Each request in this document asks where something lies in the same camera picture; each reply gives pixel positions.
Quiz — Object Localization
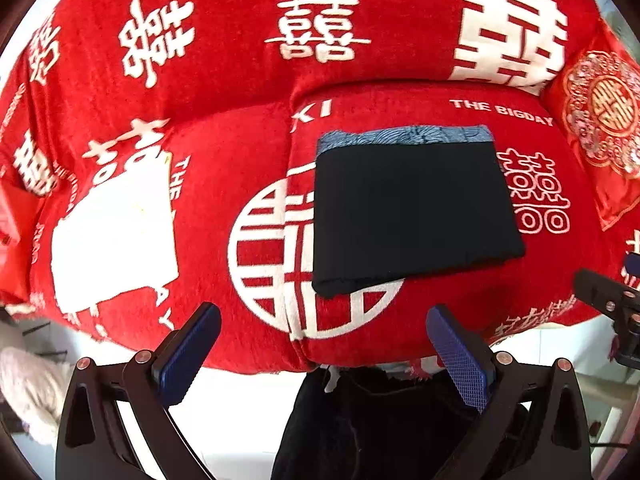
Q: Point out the black pants grey waistband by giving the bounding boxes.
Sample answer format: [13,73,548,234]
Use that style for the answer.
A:
[312,125,525,298]

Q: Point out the pink white cloth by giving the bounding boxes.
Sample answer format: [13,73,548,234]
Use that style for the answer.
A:
[1,347,74,448]

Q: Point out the black trousers of person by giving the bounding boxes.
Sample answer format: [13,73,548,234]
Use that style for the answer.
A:
[271,367,480,479]

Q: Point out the red embroidered pillow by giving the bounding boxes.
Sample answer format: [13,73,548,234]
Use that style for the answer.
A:
[540,20,639,231]

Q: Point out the red blanket white characters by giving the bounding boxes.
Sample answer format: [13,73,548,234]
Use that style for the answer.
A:
[1,0,639,374]

